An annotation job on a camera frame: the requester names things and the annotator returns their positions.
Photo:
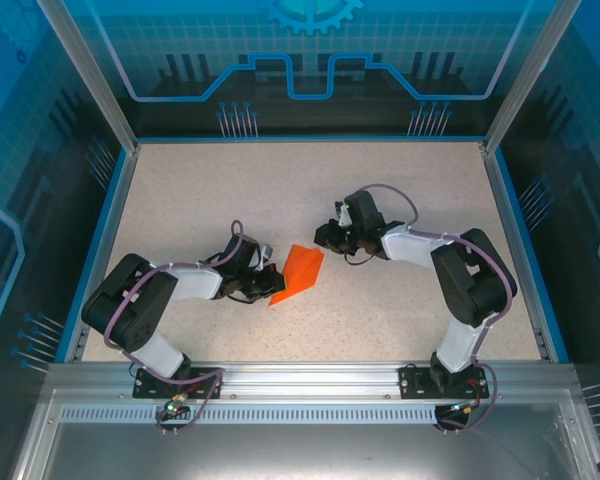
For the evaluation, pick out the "orange paper sheet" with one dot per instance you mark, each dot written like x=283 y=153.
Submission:
x=302 y=270

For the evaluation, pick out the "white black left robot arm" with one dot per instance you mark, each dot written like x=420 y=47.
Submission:
x=195 y=282

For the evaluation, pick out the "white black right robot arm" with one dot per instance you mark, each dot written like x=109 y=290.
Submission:
x=410 y=245

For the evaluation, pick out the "grey metal tray panel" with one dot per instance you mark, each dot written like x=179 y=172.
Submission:
x=300 y=452

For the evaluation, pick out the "aluminium mounting rail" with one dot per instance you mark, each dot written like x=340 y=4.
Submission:
x=310 y=382

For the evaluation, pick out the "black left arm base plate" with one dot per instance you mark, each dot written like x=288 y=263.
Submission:
x=205 y=377

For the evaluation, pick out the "aluminium table side rail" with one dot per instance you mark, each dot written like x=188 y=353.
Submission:
x=104 y=250
x=519 y=250

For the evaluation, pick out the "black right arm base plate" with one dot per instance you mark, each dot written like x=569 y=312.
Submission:
x=410 y=382

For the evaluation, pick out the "aluminium frame post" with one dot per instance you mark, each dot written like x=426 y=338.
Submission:
x=95 y=80
x=530 y=75

